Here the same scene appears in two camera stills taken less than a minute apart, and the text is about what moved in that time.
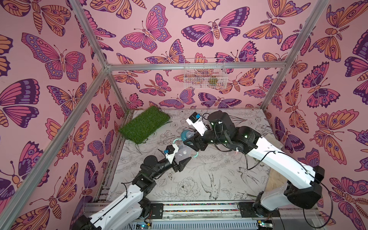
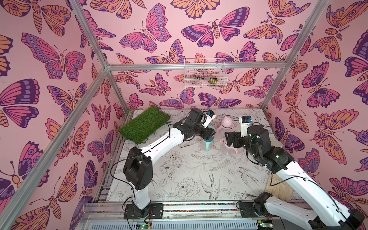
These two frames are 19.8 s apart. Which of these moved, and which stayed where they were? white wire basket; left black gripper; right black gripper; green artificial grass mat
Moved: left black gripper; right black gripper
Stayed: white wire basket; green artificial grass mat
